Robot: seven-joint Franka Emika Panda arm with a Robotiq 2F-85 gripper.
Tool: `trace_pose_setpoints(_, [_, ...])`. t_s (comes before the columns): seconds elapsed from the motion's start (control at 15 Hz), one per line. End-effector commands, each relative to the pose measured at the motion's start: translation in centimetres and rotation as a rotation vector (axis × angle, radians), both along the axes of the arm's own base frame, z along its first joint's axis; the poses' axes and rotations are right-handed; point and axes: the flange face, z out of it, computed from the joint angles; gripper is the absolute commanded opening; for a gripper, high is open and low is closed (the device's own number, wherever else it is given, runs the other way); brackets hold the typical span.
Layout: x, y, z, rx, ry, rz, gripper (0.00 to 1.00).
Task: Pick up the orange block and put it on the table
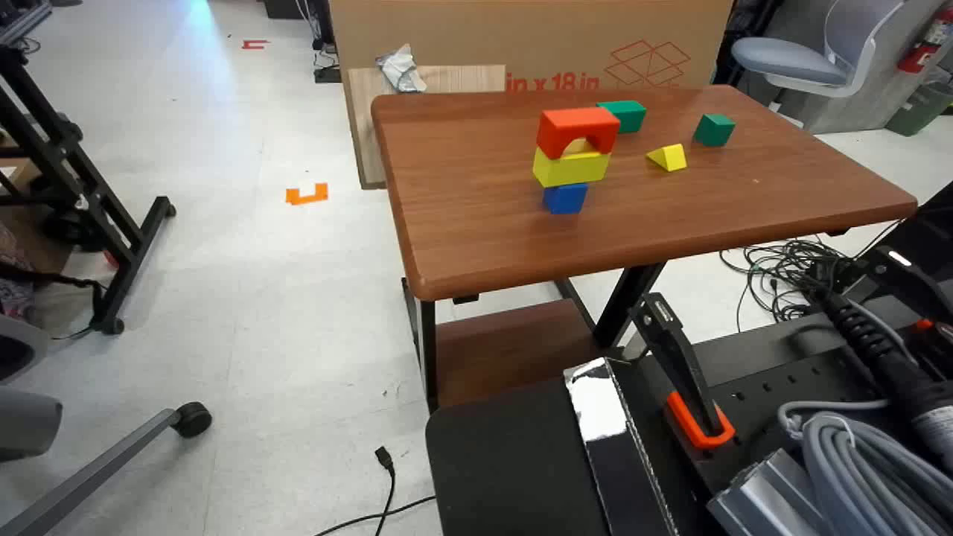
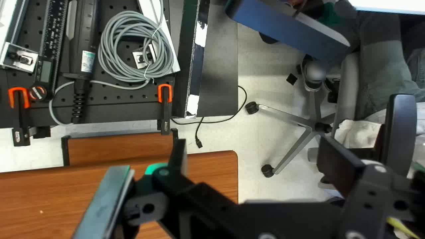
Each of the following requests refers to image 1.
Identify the brown wooden lower shelf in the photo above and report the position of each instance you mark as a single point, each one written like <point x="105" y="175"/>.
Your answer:
<point x="510" y="348"/>

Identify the black table leg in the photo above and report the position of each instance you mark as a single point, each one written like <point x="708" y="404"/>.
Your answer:
<point x="431" y="348"/>
<point x="626" y="302"/>

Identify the blue cube block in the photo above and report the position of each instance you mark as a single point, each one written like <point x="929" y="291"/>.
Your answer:
<point x="563" y="200"/>

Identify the grey black office chair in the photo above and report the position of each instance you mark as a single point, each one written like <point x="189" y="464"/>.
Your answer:
<point x="99" y="464"/>

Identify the crumpled white plastic wrap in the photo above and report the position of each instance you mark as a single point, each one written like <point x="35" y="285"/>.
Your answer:
<point x="404" y="66"/>

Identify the green bin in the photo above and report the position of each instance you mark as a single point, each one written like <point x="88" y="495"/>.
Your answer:
<point x="918" y="111"/>

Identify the yellow wedge block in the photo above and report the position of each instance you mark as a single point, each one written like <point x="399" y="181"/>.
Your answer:
<point x="672" y="159"/>

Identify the red fire extinguisher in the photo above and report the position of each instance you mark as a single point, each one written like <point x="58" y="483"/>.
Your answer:
<point x="924" y="47"/>

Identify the black metal stand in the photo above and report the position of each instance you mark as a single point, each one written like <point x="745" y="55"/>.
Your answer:
<point x="99" y="197"/>

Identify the large cardboard box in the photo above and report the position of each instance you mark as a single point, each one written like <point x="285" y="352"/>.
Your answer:
<point x="526" y="41"/>

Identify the grey blue office chair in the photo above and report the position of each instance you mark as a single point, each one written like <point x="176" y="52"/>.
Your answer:
<point x="792" y="60"/>

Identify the green cube block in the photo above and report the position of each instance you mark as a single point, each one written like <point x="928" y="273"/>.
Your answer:
<point x="712" y="129"/>

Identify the orange arch block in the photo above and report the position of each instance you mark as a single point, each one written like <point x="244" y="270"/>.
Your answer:
<point x="569" y="122"/>

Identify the yellow rectangular block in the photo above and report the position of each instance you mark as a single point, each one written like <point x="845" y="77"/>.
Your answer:
<point x="568" y="172"/>

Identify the green rectangular block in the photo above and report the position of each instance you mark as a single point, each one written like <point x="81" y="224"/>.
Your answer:
<point x="626" y="116"/>

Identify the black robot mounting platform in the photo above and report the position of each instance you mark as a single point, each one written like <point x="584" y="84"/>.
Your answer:
<point x="507" y="465"/>

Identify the orange bracket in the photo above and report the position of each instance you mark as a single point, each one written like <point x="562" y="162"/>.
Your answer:
<point x="292" y="197"/>

